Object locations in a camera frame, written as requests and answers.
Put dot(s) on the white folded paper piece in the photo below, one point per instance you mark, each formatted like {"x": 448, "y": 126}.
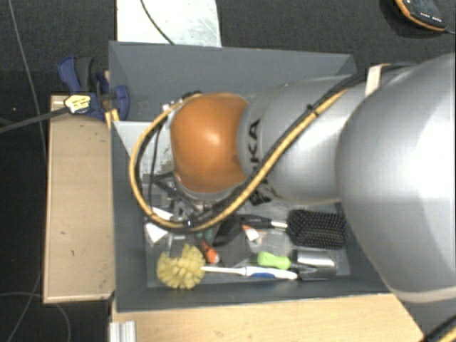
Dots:
{"x": 154, "y": 233}

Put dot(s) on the pale wood board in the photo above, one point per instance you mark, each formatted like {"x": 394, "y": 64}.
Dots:
{"x": 78, "y": 205}

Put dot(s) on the dark grey foam block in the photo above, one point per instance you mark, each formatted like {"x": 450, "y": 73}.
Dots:
{"x": 235, "y": 251}

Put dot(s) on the silver metal tube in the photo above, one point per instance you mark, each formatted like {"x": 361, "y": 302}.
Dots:
{"x": 315, "y": 258}

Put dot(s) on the black hairbrush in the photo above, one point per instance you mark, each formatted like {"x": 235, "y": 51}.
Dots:
{"x": 317, "y": 229}

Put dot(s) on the black rounded object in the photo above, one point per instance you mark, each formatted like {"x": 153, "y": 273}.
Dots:
{"x": 228, "y": 231}

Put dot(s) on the grey metal bin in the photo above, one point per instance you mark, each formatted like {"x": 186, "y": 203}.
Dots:
{"x": 221, "y": 73}

